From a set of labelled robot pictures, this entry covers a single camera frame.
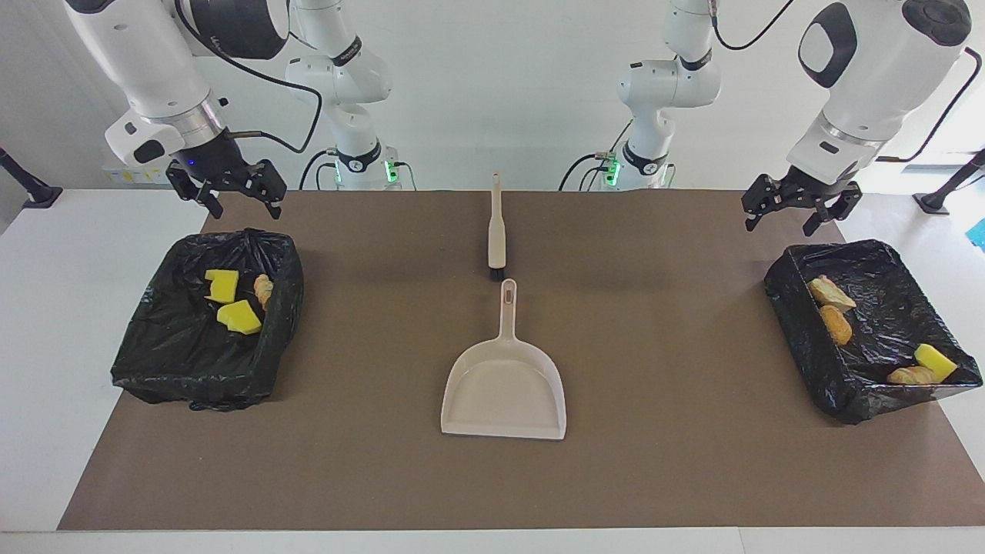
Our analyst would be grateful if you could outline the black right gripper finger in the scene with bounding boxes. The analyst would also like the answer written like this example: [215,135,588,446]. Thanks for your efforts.
[166,163,225,220]
[239,159,288,221]

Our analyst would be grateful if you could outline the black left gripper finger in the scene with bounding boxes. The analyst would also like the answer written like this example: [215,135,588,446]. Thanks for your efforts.
[741,174,780,233]
[802,183,863,237]

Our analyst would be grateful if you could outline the pale bread chunk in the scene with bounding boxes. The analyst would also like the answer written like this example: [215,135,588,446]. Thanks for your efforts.
[807,275,857,312]

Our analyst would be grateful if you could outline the notched yellow sponge piece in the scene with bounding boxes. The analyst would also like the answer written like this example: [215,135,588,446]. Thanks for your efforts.
[203,269,241,305]

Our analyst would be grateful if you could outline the brown bread roll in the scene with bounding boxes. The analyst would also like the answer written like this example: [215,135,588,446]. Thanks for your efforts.
[820,304,853,346]

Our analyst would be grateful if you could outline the green and yellow sponge piece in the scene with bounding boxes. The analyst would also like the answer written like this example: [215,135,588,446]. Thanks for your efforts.
[216,299,264,336]

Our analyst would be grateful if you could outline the small yellow sponge piece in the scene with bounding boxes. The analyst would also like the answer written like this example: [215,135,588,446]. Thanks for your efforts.
[913,342,959,382]

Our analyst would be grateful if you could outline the striped bread roll piece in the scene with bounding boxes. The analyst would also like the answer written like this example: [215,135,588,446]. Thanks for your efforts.
[884,364,940,386]

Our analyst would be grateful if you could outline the beige brush with black bristles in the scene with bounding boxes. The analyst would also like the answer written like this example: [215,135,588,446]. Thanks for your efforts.
[487,172,508,282]

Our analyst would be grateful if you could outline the beige plastic dustpan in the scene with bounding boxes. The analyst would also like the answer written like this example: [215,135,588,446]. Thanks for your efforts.
[440,279,568,442]

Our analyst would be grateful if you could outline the bin lined with black bag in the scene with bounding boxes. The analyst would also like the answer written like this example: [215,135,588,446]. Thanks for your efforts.
[110,227,306,412]
[763,239,984,426]

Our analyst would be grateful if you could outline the brown table mat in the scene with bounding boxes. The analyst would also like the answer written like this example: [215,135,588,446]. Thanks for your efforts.
[58,190,985,532]

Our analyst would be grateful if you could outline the white wall box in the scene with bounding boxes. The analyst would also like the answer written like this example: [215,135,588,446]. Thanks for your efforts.
[125,158,183,185]

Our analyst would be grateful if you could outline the black right base cable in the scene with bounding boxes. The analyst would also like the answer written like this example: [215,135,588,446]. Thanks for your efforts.
[299,149,339,191]

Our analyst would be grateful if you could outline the black base cable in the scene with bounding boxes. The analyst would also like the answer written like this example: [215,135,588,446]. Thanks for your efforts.
[558,115,639,192]
[299,149,339,191]

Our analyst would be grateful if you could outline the black camera stand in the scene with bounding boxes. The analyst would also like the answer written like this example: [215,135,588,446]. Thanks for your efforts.
[913,149,985,215]
[0,146,64,210]

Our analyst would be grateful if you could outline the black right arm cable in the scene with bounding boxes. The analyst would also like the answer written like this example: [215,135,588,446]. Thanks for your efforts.
[173,0,324,155]

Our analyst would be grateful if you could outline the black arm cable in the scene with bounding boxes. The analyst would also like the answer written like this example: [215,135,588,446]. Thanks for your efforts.
[173,0,324,155]
[712,0,985,164]

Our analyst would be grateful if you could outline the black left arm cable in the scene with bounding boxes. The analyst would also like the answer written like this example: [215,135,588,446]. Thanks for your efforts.
[712,0,985,164]

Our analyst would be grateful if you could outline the black left base cable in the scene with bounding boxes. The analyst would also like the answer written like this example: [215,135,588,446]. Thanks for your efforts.
[558,115,639,192]

